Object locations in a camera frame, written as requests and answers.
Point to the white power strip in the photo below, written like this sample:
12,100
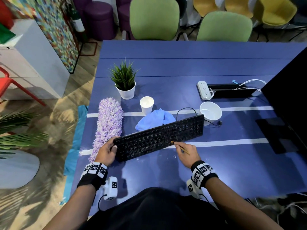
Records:
203,89

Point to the purple fluffy duster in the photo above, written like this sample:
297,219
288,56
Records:
109,119

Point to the person's black clothing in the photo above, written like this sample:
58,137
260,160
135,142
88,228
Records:
156,210

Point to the person's left thumb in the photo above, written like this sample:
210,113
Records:
114,149

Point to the blue cleaning cloth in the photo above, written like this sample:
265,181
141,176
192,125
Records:
153,119

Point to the person's left hand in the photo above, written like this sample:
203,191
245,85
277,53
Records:
104,154

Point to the small wooden brush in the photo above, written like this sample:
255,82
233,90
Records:
185,150

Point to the green chair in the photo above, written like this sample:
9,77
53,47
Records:
154,19
224,27

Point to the white plastic bowl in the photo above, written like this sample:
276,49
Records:
210,111

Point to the person's right forearm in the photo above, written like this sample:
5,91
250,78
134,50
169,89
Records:
239,208

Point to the large green leafy plant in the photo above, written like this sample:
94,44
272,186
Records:
21,138

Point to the white cabinet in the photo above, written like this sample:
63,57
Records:
36,64

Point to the blue floor sheet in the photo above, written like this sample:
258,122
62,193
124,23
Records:
75,146

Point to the green plant in white pot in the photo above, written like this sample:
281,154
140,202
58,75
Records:
124,81

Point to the person's left forearm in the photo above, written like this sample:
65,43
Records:
72,208

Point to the black computer keyboard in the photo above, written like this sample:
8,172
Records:
158,137

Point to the red chair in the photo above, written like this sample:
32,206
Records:
14,85

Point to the purple stool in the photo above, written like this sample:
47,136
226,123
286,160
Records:
99,20
124,16

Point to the person's right hand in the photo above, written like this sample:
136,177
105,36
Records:
189,155

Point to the black computer monitor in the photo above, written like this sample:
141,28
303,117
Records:
287,100

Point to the person's right thumb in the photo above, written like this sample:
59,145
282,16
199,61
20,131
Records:
179,148

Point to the black marker wristband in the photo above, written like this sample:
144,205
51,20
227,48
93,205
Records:
202,173
94,173

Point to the white paper cup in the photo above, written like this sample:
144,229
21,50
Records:
146,105

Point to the white tape strip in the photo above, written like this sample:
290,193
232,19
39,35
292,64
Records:
244,108
230,142

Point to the yellow chair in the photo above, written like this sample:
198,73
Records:
205,5
238,7
275,11

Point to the colourful mosaic panel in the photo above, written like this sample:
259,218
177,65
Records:
55,28

